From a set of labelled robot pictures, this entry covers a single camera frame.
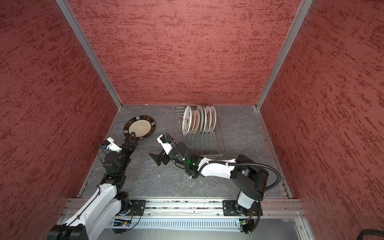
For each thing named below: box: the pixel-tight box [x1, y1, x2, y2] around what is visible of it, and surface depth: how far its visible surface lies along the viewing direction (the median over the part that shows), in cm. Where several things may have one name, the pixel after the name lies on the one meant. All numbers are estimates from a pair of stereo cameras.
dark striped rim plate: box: [123, 115, 156, 141], surface depth 109 cm
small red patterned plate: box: [191, 108, 200, 135], surface depth 94 cm
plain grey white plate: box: [197, 105, 205, 135], surface depth 92 cm
